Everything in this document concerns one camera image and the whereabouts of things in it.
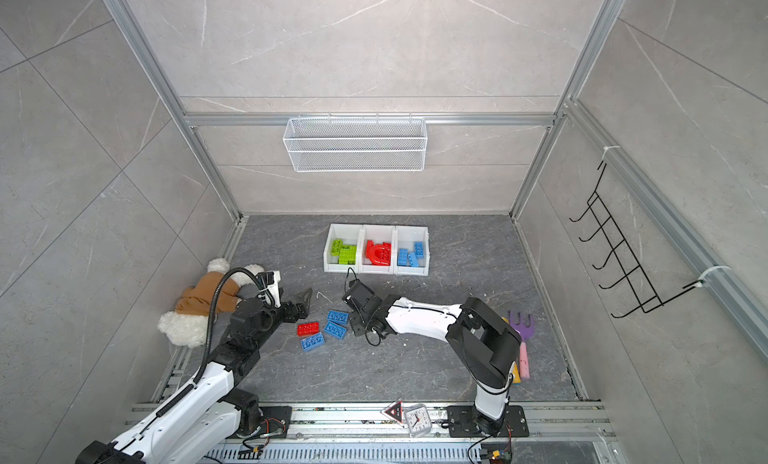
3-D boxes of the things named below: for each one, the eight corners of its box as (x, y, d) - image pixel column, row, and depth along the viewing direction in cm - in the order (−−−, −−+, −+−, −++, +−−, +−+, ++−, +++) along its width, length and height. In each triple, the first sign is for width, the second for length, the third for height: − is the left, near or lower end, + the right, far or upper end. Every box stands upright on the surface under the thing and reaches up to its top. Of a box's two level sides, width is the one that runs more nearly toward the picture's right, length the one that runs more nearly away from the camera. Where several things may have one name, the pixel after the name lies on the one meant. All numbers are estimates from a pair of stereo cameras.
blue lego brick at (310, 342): (303, 352, 87) (302, 350, 85) (301, 341, 89) (299, 339, 87) (325, 344, 88) (324, 341, 87) (322, 333, 90) (321, 330, 89)
